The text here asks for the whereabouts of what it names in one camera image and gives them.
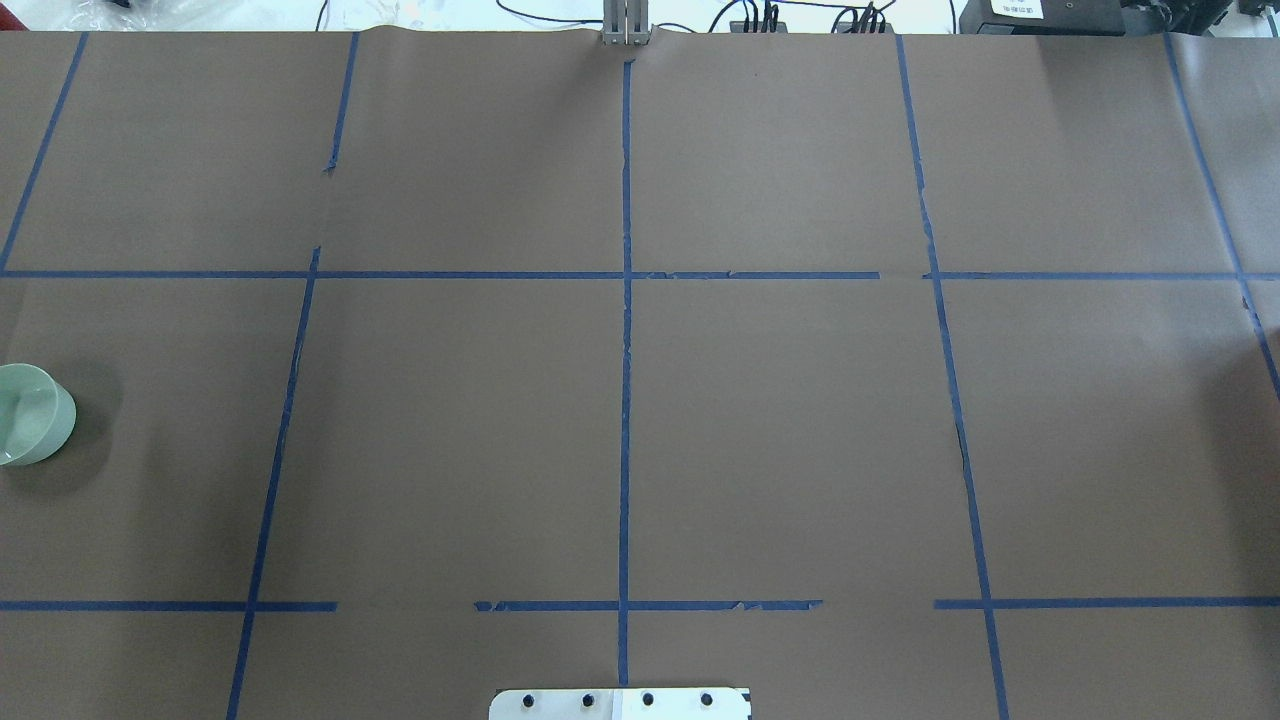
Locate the mint green bowl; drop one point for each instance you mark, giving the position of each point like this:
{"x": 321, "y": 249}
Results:
{"x": 37, "y": 415}

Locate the black power box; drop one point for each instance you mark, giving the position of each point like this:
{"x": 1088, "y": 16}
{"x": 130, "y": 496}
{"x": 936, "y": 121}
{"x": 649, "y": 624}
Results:
{"x": 1070, "y": 18}

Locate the aluminium frame post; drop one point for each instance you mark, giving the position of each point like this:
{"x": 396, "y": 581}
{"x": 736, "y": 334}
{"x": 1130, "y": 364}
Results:
{"x": 626, "y": 23}

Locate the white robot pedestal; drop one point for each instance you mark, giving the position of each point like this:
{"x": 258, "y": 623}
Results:
{"x": 622, "y": 703}

